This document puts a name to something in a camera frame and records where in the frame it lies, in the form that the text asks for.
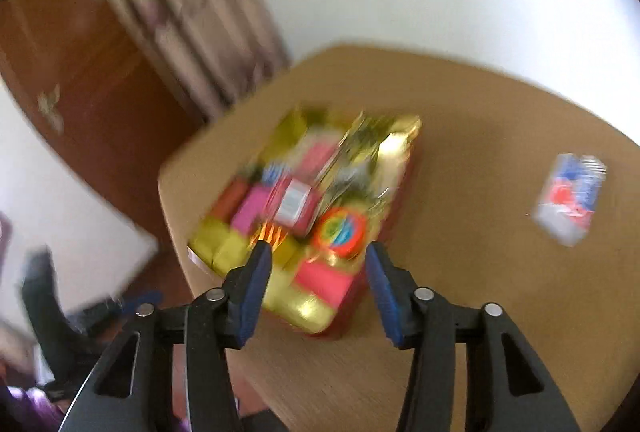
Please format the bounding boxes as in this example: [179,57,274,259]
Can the pink rectangular block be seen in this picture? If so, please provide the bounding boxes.
[231,184,270,236]

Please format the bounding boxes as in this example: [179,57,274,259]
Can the red white small carton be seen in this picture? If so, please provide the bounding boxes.
[265,175,321,237]

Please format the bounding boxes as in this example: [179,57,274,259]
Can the clear playing card box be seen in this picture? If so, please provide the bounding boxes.
[533,153,606,247]

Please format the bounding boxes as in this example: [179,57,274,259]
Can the yellow red striped block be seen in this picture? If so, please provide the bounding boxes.
[250,222,298,262]

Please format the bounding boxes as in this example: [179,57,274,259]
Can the blue patterned small pouch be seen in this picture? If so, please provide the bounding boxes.
[260,161,290,187]

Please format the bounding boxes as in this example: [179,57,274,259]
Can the clear box red insert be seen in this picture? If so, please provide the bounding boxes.
[294,137,338,180]

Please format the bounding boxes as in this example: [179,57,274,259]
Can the red gold metal tin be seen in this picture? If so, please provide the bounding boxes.
[188,106,422,336]

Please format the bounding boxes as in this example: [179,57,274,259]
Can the brown wooden door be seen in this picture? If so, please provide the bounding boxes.
[0,0,206,243]

